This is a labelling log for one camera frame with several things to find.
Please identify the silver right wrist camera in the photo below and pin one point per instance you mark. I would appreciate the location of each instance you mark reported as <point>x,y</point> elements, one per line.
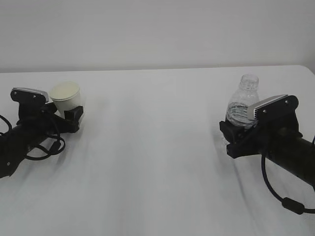
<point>272,108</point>

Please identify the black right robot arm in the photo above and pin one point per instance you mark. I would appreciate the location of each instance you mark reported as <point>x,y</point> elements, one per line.
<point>279,139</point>

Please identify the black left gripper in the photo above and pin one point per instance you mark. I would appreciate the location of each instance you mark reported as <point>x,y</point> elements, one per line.
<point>44,118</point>

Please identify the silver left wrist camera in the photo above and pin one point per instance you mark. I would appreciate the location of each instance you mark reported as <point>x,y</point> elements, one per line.
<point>29,96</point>

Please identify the clear water bottle green label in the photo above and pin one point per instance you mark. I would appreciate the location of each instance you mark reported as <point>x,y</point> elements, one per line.
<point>243,97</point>

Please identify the white paper cup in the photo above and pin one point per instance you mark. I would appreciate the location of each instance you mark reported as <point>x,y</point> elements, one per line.
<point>66,96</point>

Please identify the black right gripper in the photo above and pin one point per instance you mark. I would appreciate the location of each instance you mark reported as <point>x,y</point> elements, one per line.
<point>246,141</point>

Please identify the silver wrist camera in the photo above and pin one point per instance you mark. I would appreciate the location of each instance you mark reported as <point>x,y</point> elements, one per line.
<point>272,108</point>
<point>29,96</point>

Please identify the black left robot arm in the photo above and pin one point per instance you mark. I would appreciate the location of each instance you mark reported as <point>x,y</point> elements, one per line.
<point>36,136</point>

